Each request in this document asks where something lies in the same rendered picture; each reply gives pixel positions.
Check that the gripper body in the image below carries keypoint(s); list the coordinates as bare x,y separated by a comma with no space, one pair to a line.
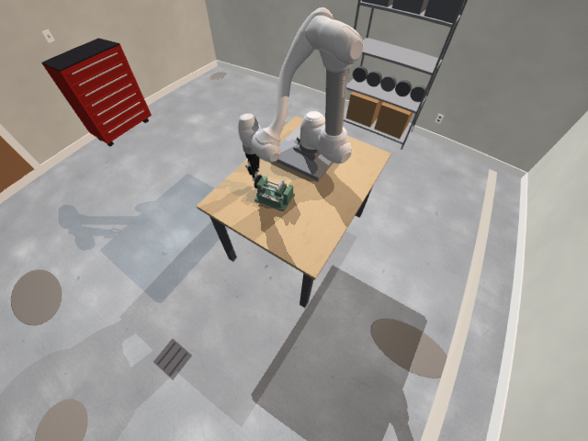
251,157

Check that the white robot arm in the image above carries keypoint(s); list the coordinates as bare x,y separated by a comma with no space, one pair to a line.
338,44

